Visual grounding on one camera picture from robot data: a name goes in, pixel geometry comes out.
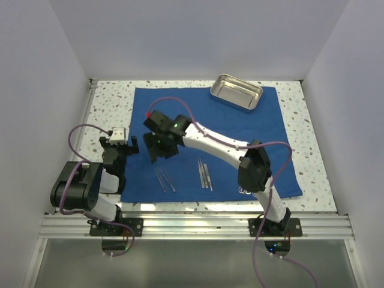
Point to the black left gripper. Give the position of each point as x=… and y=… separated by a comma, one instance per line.
x=129, y=149

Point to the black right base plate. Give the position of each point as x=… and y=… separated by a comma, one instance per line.
x=258, y=228

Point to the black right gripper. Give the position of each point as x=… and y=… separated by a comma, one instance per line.
x=151, y=138

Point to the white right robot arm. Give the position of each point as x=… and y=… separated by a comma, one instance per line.
x=251, y=161

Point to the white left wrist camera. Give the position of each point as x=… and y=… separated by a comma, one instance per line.
x=117, y=136

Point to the silver scalpel handle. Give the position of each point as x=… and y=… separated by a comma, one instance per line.
x=201, y=174
x=205, y=179
x=208, y=176

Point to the aluminium rail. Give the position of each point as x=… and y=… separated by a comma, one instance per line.
x=79, y=134
x=198, y=225

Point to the silver surgical scissors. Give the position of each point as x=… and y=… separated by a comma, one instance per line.
x=242, y=191

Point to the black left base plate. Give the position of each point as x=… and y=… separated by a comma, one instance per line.
x=103, y=229

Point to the aluminium left side rail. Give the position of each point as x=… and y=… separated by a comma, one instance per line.
x=79, y=134

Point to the stainless steel instrument tray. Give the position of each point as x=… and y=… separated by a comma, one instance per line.
x=236, y=93

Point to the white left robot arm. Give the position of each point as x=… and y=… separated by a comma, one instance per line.
x=79, y=185

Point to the aluminium front rail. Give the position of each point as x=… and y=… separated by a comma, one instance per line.
x=198, y=225

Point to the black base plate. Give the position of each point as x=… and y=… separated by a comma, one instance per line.
x=258, y=228
x=103, y=229

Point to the blue surgical cloth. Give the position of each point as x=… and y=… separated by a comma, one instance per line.
x=196, y=176

